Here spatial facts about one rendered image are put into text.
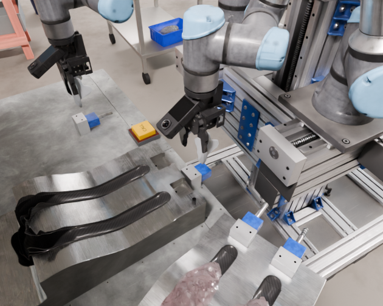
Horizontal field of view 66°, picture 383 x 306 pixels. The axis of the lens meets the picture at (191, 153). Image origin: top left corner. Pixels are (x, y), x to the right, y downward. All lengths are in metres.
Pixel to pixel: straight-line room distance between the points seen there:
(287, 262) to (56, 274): 0.45
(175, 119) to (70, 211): 0.31
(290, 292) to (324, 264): 0.80
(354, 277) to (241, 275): 1.15
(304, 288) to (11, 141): 0.97
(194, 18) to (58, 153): 0.66
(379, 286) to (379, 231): 0.29
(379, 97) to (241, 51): 0.24
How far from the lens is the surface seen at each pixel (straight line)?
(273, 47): 0.56
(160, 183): 0.76
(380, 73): 0.55
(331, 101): 0.75
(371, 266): 1.85
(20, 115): 1.26
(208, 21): 0.55
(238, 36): 0.56
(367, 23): 0.56
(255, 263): 0.70
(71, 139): 1.07
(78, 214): 0.72
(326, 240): 1.57
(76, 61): 0.93
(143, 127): 0.99
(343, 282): 1.75
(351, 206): 1.73
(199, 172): 0.82
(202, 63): 0.58
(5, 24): 3.45
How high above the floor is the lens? 1.48
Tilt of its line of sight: 46 degrees down
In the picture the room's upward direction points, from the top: straight up
